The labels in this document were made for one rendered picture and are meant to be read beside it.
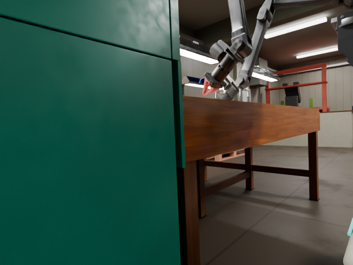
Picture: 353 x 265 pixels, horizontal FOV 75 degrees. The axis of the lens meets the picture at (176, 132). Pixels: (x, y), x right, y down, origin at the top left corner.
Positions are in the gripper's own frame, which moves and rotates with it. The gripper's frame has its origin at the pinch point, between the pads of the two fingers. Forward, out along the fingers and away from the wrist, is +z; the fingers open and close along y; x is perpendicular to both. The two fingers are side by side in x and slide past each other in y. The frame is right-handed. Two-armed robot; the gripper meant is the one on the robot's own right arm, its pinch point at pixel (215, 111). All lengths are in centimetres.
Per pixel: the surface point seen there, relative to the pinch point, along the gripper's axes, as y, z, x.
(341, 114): -509, 4, 5
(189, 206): 73, -10, 47
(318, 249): -12, 7, 92
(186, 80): -33, 19, -55
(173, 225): 84, -14, 50
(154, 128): 89, -29, 32
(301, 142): -508, 107, 2
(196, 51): 28.1, -25.8, -17.0
